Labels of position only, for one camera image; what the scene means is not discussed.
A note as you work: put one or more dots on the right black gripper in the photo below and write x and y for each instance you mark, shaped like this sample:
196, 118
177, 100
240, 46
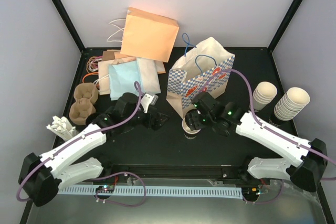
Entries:
192, 120

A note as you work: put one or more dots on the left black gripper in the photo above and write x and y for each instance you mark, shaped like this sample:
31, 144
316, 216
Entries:
149, 124

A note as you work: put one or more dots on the single white paper cup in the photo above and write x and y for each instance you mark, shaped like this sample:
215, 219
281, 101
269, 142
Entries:
188, 133

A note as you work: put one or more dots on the blue checkered paper bag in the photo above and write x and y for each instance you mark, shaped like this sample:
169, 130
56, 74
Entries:
201, 68

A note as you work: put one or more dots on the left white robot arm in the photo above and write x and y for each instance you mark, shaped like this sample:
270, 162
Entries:
43, 176

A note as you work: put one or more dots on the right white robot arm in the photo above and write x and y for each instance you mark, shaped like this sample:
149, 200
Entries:
301, 161

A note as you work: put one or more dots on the white paper bag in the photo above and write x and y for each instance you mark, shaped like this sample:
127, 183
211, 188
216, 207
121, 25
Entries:
148, 76

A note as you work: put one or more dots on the light blue paper bag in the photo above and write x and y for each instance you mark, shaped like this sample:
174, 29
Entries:
122, 78

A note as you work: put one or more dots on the beige kraft paper bag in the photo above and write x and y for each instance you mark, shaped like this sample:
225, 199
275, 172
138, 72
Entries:
103, 73

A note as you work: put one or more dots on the short stack paper cups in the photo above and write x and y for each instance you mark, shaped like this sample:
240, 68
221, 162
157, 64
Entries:
263, 94

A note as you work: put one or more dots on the brown pulp cup carrier stack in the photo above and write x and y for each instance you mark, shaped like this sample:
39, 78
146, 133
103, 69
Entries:
85, 95

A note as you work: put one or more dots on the brown flat paper bag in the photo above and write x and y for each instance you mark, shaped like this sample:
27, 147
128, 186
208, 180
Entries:
111, 55

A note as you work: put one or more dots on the orange paper bag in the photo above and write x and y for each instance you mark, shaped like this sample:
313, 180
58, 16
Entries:
147, 35

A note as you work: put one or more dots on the tall stack paper cups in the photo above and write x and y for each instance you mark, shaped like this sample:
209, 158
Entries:
292, 102

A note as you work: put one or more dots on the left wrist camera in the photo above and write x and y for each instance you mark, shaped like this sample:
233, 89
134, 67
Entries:
147, 100

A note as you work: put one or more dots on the light blue cable duct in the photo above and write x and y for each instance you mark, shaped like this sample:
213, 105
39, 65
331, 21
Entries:
154, 191

